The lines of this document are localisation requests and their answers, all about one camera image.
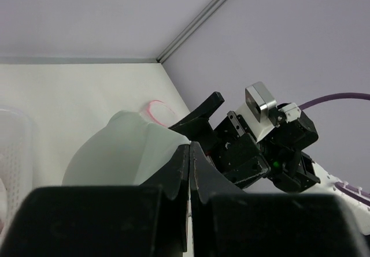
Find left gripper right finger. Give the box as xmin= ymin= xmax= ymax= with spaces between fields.
xmin=190 ymin=142 xmax=369 ymax=256

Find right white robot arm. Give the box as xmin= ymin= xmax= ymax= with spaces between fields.
xmin=171 ymin=87 xmax=369 ymax=214

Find white perforated plastic basket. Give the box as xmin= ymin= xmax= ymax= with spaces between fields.
xmin=1 ymin=106 xmax=34 ymax=238

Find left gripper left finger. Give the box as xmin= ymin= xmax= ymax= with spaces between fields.
xmin=1 ymin=145 xmax=190 ymax=256

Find pink-trimmed mesh laundry bag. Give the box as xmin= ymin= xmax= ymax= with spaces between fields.
xmin=139 ymin=100 xmax=178 ymax=128

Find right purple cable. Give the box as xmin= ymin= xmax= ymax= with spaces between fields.
xmin=297 ymin=92 xmax=370 ymax=203

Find light green bra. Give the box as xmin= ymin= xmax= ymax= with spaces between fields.
xmin=62 ymin=111 xmax=190 ymax=186

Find right aluminium frame post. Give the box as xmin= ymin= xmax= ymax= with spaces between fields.
xmin=156 ymin=0 xmax=228 ymax=64

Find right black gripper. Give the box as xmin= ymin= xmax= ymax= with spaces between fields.
xmin=169 ymin=91 xmax=272 ymax=189

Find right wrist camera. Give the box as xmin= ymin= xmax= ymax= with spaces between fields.
xmin=235 ymin=81 xmax=277 ymax=142

